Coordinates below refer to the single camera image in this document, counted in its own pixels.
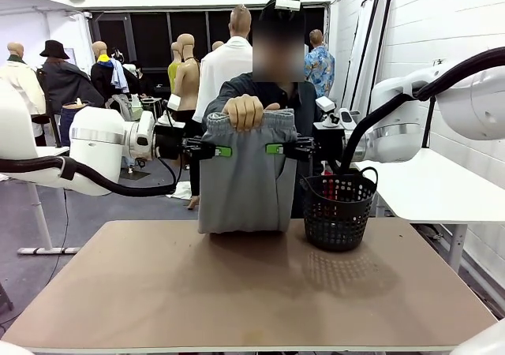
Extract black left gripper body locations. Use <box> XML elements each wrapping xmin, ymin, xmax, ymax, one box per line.
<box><xmin>155</xmin><ymin>133</ymin><xmax>187</xmax><ymax>161</ymax></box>

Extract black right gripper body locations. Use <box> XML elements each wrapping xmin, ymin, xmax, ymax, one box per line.
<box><xmin>312</xmin><ymin>127</ymin><xmax>346</xmax><ymax>163</ymax></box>

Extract grey training pants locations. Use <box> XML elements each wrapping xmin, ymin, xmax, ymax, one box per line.
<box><xmin>196</xmin><ymin>110</ymin><xmax>298</xmax><ymax>235</ymax></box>

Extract bare mannequin with black pants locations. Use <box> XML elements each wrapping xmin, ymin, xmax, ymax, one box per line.
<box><xmin>173</xmin><ymin>33</ymin><xmax>203</xmax><ymax>210</ymax></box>

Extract person's right hand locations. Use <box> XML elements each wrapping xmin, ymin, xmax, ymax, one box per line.
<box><xmin>222</xmin><ymin>93</ymin><xmax>282</xmax><ymax>132</ymax></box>

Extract white cloth on floor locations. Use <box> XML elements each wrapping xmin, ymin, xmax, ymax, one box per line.
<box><xmin>167</xmin><ymin>181</ymin><xmax>193</xmax><ymax>201</ymax></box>

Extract person in dark shirt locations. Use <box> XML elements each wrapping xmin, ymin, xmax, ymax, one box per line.
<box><xmin>203</xmin><ymin>17</ymin><xmax>323</xmax><ymax>219</ymax></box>

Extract grey hanging garment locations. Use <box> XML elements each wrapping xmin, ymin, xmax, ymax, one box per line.
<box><xmin>106</xmin><ymin>94</ymin><xmax>133</xmax><ymax>120</ymax></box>

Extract mannequin in white shirt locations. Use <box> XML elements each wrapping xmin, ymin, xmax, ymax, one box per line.
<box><xmin>192</xmin><ymin>4</ymin><xmax>254</xmax><ymax>124</ymax></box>

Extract mannequin in yellow top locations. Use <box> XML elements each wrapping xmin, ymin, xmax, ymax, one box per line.
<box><xmin>167</xmin><ymin>41</ymin><xmax>185</xmax><ymax>94</ymax></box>

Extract man in blue floral shirt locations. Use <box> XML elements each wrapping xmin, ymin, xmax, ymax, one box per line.
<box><xmin>303</xmin><ymin>29</ymin><xmax>335</xmax><ymax>98</ymax></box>

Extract black-framed white panel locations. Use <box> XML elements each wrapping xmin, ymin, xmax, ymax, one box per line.
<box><xmin>354</xmin><ymin>0</ymin><xmax>394</xmax><ymax>114</ymax></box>
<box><xmin>341</xmin><ymin>0</ymin><xmax>380</xmax><ymax>114</ymax></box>

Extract black perforated plastic basket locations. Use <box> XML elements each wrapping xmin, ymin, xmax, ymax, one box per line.
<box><xmin>301</xmin><ymin>166</ymin><xmax>379</xmax><ymax>252</ymax></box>

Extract mannequin with yellow scarf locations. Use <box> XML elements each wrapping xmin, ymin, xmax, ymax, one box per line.
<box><xmin>90</xmin><ymin>40</ymin><xmax>130</xmax><ymax>108</ymax></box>

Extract headless mannequin in jeans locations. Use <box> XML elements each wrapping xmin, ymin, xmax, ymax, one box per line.
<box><xmin>58</xmin><ymin>98</ymin><xmax>90</xmax><ymax>148</ymax></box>

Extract white side table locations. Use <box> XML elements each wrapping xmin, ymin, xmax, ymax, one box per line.
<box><xmin>354</xmin><ymin>148</ymin><xmax>505</xmax><ymax>274</ymax></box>

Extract black cap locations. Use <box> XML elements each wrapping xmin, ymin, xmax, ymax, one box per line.
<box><xmin>259</xmin><ymin>0</ymin><xmax>307</xmax><ymax>31</ymax></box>

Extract white table with T-foot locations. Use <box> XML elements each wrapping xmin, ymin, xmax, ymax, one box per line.
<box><xmin>0</xmin><ymin>145</ymin><xmax>82</xmax><ymax>256</ymax></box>

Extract black bucket hat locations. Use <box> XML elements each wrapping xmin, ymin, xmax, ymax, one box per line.
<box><xmin>39</xmin><ymin>39</ymin><xmax>71</xmax><ymax>61</ymax></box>

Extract mannequin in cream jacket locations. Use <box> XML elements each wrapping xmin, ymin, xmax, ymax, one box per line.
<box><xmin>0</xmin><ymin>42</ymin><xmax>47</xmax><ymax>116</ymax></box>

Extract black stand leg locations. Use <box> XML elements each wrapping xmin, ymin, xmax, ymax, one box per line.
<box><xmin>0</xmin><ymin>282</ymin><xmax>15</xmax><ymax>312</ymax></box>

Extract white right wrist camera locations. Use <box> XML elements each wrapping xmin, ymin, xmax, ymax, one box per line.
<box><xmin>313</xmin><ymin>95</ymin><xmax>341</xmax><ymax>129</ymax></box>

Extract thin black floor cable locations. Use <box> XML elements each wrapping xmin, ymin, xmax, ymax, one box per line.
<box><xmin>0</xmin><ymin>211</ymin><xmax>71</xmax><ymax>327</ymax></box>

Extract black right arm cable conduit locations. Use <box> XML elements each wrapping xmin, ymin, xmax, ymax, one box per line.
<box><xmin>335</xmin><ymin>47</ymin><xmax>505</xmax><ymax>174</ymax></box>

